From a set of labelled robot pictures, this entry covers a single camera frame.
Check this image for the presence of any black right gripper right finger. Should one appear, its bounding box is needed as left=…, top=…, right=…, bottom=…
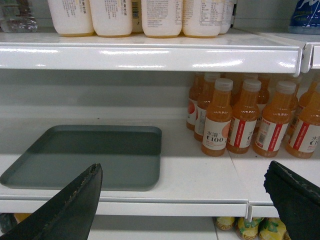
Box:
left=263, top=160, right=320, bottom=240

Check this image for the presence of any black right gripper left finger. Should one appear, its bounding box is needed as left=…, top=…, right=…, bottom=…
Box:
left=0, top=163, right=103, bottom=240

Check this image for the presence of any grey metal tray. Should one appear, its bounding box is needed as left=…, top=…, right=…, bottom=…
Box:
left=0, top=125, right=162, bottom=192

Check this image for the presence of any yellow green can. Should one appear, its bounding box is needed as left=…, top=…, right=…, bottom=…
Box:
left=235, top=217, right=264, bottom=240

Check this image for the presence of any orange juice bottle far right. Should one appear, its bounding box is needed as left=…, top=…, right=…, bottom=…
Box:
left=285, top=84, right=320, bottom=159

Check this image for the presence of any orange juice bottle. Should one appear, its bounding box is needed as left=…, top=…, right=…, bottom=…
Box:
left=193, top=72, right=221, bottom=142
left=201, top=78, right=233, bottom=157
left=285, top=84, right=320, bottom=159
left=226, top=79, right=262, bottom=154
left=252, top=80, right=296, bottom=158
left=186, top=72, right=205, bottom=131

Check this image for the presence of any white middle shelf board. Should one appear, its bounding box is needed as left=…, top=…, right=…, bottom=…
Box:
left=0, top=107, right=320, bottom=222

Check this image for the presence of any white shelf board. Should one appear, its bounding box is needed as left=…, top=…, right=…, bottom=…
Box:
left=0, top=28, right=320, bottom=76
left=0, top=107, right=320, bottom=222

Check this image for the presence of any orange juice bottle front left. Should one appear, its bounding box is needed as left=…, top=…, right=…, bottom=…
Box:
left=201, top=78, right=233, bottom=157

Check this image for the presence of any orange juice bottle behind front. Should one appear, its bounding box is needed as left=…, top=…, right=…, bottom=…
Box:
left=193, top=72, right=221, bottom=142

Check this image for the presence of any orange juice bottle back left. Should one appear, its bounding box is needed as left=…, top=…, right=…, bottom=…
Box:
left=186, top=72, right=205, bottom=131

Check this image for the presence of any white upper shelf board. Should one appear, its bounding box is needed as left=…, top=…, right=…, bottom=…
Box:
left=0, top=28, right=320, bottom=76

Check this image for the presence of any blue labelled water bottle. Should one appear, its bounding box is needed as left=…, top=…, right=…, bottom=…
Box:
left=288, top=0, right=320, bottom=35

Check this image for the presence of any white drink bottle leftmost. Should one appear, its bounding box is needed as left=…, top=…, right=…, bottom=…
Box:
left=48, top=0, right=95, bottom=37

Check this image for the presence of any white drink bottle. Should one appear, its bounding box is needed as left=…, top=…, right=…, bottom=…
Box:
left=48, top=0, right=95, bottom=37
left=182, top=0, right=225, bottom=39
left=141, top=0, right=184, bottom=39
left=89, top=0, right=133, bottom=38

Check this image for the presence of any clear water bottle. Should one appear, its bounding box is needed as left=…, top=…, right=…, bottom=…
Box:
left=0, top=0, right=38, bottom=33

